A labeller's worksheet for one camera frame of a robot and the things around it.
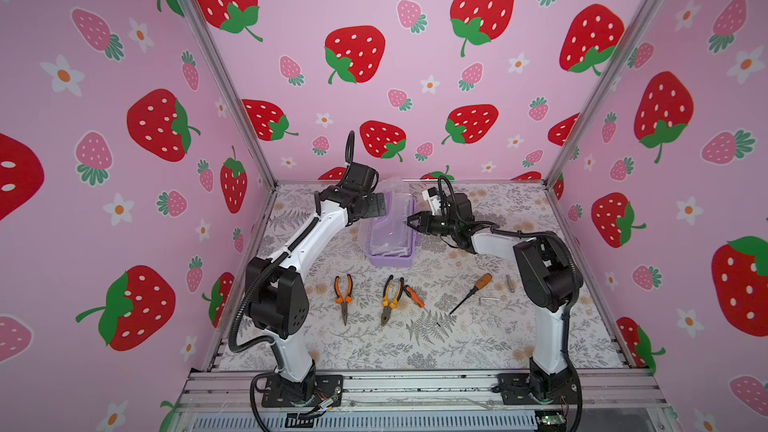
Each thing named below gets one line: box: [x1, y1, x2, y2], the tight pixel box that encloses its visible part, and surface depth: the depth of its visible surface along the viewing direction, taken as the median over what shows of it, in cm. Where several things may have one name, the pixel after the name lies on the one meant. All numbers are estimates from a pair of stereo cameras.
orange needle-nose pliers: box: [334, 274, 353, 326], surface depth 92 cm
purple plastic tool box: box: [358, 177, 419, 268], surface depth 93 cm
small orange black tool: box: [403, 285, 426, 309], surface depth 92 cm
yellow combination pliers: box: [381, 275, 405, 326], surface depth 90 cm
